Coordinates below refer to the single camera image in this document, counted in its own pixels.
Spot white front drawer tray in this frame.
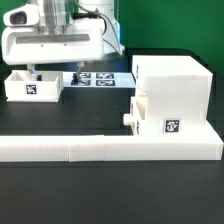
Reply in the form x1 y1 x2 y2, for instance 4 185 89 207
123 96 146 136

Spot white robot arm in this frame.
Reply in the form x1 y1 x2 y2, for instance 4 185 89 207
2 0 123 74

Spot white marker sheet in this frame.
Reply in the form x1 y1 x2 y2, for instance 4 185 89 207
63 72 135 88

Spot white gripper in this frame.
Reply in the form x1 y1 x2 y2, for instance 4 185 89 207
2 27 104 84

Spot white drawer cabinet box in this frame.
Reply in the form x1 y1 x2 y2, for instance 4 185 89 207
132 55 213 127

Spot black cables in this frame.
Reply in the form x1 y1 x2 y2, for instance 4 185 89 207
71 0 125 58

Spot white L-shaped fence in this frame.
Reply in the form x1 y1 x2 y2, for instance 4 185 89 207
0 124 224 162

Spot white drawer tray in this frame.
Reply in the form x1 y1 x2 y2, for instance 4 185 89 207
4 70 63 102
123 96 146 136

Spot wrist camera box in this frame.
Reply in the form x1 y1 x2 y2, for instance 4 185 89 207
3 4 40 27

